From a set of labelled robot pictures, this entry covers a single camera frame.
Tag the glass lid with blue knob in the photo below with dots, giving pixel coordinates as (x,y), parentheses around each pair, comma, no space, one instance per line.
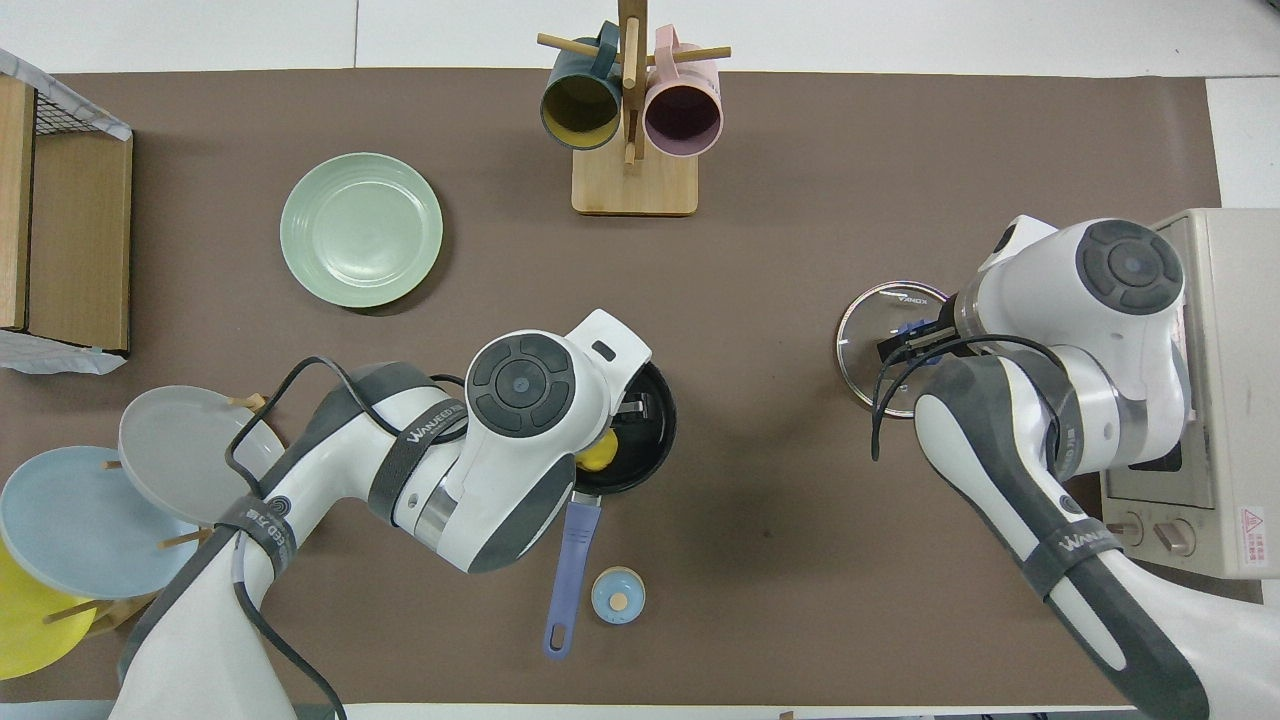
(870,340)

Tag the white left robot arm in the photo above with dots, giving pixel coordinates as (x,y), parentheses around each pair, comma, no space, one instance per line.
(470,470)

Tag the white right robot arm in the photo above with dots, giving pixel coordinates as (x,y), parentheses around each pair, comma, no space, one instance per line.
(1110,330)

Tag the pale green plate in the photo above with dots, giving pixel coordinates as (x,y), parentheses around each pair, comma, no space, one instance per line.
(361,230)

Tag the wooden plate rack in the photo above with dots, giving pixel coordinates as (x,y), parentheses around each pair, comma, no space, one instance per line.
(255,403)

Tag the grey plate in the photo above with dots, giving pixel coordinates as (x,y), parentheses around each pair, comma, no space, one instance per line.
(170,450)

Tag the light blue plate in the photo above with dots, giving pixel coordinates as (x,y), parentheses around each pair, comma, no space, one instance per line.
(80,520)

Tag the yellow plate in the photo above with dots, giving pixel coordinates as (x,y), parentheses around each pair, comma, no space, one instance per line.
(30,630)

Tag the wooden mug rack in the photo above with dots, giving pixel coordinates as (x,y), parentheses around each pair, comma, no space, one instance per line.
(634,185)

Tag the brown table mat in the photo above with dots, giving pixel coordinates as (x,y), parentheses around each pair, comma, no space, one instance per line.
(800,560)

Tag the pink mug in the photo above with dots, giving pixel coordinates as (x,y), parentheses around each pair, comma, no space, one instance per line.
(683,115)

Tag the dark teal mug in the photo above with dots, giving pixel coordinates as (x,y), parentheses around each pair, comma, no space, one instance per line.
(580,110)

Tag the white toaster oven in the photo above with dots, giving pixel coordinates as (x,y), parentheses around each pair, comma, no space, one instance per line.
(1235,400)

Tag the white marbled sheet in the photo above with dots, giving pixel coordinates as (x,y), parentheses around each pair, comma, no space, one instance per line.
(50,358)
(70,105)

